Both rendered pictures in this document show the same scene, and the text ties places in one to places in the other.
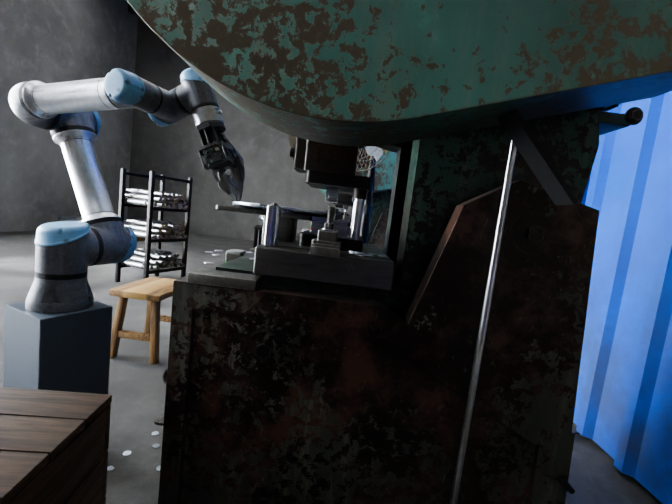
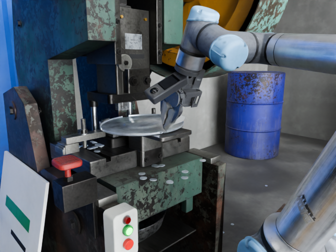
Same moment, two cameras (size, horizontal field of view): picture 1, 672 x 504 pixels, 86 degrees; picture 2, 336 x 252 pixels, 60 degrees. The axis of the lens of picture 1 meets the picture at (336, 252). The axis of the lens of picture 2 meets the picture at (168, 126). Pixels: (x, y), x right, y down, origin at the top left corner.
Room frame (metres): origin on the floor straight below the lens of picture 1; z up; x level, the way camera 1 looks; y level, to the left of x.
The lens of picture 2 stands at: (1.62, 0.92, 1.01)
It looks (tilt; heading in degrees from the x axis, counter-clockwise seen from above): 13 degrees down; 225
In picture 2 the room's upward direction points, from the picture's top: straight up
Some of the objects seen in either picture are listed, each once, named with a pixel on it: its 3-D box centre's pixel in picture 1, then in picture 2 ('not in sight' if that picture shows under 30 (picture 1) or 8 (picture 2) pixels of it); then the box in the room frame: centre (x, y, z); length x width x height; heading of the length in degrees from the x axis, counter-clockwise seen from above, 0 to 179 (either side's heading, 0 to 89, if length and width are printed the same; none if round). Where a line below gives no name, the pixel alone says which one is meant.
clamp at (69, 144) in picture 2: not in sight; (81, 133); (1.15, 0.02, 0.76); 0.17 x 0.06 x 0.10; 179
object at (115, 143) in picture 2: (332, 240); (121, 134); (0.98, 0.01, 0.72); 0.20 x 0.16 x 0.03; 179
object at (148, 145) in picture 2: (267, 233); (152, 145); (0.98, 0.19, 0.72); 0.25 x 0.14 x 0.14; 89
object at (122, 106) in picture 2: (332, 195); (123, 104); (0.98, 0.03, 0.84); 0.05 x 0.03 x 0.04; 179
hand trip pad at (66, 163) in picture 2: not in sight; (67, 173); (1.31, 0.24, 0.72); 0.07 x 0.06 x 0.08; 89
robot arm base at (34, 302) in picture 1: (61, 287); not in sight; (0.97, 0.75, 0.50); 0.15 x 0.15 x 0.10
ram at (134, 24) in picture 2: (328, 118); (126, 50); (0.98, 0.06, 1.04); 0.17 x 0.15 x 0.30; 89
